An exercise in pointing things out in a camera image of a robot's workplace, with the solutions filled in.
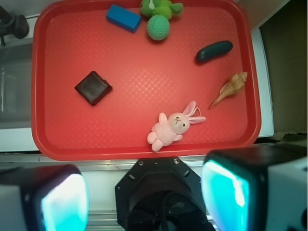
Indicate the green textured ball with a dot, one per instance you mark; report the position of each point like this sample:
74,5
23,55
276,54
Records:
158,28

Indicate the green plush turtle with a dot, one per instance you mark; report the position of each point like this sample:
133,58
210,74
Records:
166,8

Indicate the pink plush bunny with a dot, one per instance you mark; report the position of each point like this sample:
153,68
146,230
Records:
170,129

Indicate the brown cardboard panel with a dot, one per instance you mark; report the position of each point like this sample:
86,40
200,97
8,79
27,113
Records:
285,39

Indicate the grey sink faucet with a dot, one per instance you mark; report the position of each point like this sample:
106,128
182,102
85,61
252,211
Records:
12,24

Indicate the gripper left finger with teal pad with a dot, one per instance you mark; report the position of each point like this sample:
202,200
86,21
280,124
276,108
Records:
48,198

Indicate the blue rectangular block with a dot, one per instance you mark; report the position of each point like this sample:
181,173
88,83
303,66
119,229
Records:
123,18

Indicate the grey plastic sink basin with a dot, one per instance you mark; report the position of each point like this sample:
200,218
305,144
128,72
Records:
15,84

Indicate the tan spiral seashell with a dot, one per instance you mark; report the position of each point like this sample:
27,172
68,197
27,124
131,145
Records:
235,84

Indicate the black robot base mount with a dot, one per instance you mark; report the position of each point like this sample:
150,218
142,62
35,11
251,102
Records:
161,194

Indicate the black square pouch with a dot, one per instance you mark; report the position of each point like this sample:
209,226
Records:
93,88

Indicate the dark teal oblong capsule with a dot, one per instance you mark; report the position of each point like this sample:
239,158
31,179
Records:
214,50

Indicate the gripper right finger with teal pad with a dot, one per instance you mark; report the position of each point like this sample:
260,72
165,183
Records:
259,188

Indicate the red plastic tray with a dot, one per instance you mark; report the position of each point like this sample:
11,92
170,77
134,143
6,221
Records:
73,38

